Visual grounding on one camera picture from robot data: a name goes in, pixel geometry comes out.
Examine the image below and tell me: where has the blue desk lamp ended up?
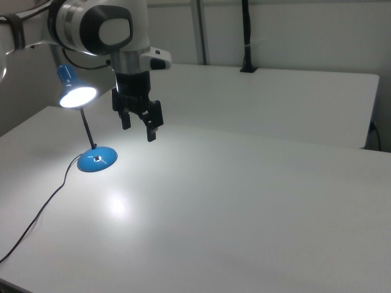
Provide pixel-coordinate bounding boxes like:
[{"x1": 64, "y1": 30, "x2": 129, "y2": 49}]
[{"x1": 57, "y1": 63, "x2": 119, "y2": 174}]

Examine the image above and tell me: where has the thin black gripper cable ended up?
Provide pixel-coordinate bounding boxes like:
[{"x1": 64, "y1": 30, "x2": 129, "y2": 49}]
[{"x1": 62, "y1": 48, "x2": 112, "y2": 71}]

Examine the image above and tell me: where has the grey metal frame post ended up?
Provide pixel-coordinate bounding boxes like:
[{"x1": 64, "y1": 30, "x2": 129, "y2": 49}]
[
  {"x1": 189, "y1": 0, "x2": 212, "y2": 66},
  {"x1": 49, "y1": 45, "x2": 63, "y2": 68}
]

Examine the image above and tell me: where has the black pole with clamp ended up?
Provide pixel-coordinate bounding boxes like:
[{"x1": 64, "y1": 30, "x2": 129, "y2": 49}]
[{"x1": 239, "y1": 0, "x2": 259, "y2": 74}]

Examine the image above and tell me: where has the black cable at table edge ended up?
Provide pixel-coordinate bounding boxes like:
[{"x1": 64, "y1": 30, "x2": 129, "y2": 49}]
[{"x1": 368, "y1": 121, "x2": 383, "y2": 151}]

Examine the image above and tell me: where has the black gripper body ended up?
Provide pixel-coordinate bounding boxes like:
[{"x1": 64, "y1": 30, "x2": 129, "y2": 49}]
[{"x1": 111, "y1": 71, "x2": 153, "y2": 116}]

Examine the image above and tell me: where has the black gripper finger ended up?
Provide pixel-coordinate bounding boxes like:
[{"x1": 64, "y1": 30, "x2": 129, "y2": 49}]
[
  {"x1": 111, "y1": 90, "x2": 133, "y2": 131},
  {"x1": 137, "y1": 99, "x2": 165, "y2": 143}
]

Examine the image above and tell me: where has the black lamp power cable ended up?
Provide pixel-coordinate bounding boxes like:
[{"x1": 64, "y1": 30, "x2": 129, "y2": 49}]
[{"x1": 0, "y1": 154, "x2": 82, "y2": 264}]

